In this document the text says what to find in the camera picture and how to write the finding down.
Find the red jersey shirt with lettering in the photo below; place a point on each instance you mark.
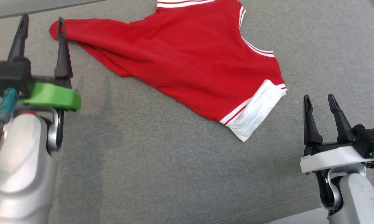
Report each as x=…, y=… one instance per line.
x=190, y=56

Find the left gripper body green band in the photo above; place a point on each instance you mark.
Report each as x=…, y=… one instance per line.
x=53, y=95

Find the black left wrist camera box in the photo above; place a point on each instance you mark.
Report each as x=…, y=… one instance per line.
x=12, y=76

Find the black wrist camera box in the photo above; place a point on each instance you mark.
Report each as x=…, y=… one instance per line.
x=370, y=138
x=12, y=76

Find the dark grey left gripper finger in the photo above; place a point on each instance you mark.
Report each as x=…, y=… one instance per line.
x=63, y=59
x=19, y=43

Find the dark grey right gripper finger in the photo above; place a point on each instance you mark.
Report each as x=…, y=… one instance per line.
x=342, y=127
x=311, y=130

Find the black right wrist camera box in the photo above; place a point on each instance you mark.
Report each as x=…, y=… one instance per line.
x=370, y=138

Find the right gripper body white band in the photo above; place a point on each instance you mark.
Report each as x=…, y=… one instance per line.
x=333, y=157

